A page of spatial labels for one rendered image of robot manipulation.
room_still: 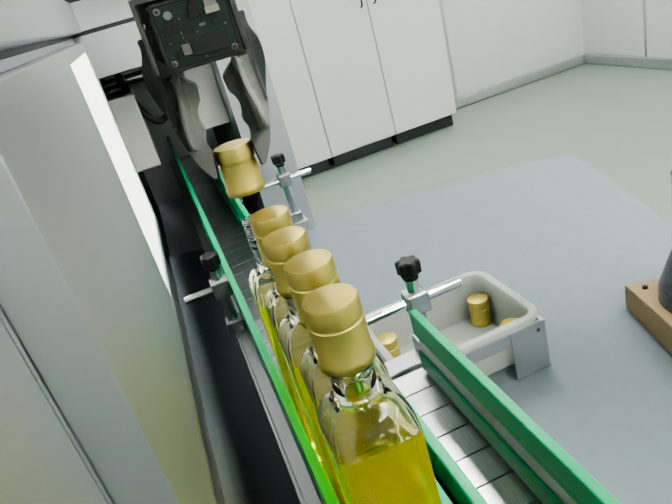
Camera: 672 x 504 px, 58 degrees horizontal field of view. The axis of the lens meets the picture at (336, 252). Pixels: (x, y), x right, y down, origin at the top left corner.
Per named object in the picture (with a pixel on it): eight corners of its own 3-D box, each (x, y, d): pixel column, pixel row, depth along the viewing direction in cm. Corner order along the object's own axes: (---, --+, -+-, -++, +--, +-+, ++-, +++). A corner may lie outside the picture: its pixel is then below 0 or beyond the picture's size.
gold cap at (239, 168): (226, 191, 57) (210, 146, 55) (263, 179, 57) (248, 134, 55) (229, 202, 53) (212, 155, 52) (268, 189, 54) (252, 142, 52)
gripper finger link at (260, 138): (267, 177, 50) (212, 70, 46) (259, 161, 55) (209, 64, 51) (301, 160, 50) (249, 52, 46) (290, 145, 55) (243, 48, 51)
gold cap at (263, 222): (260, 259, 54) (244, 214, 52) (297, 244, 54) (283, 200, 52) (268, 274, 50) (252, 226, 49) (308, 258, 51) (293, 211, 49)
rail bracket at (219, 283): (202, 339, 94) (170, 263, 88) (244, 322, 95) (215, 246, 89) (205, 351, 90) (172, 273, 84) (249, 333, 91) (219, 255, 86)
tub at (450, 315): (365, 363, 98) (352, 318, 94) (486, 311, 102) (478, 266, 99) (412, 427, 82) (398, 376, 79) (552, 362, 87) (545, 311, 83)
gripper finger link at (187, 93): (183, 198, 49) (158, 79, 45) (183, 179, 54) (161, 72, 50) (222, 192, 49) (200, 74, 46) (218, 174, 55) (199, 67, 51)
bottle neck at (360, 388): (327, 386, 39) (307, 324, 37) (370, 368, 39) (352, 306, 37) (343, 413, 36) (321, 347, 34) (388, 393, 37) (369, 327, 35)
